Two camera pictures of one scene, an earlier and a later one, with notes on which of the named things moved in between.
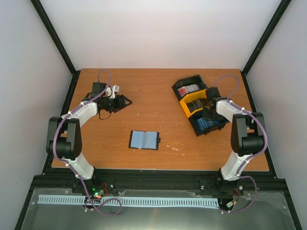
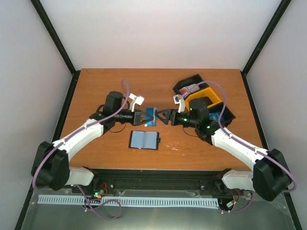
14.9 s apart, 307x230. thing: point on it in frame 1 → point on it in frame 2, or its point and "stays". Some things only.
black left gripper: [119, 103] → [137, 118]
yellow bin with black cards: [194, 102] stays
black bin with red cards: [186, 86] stays
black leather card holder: [142, 139] stays
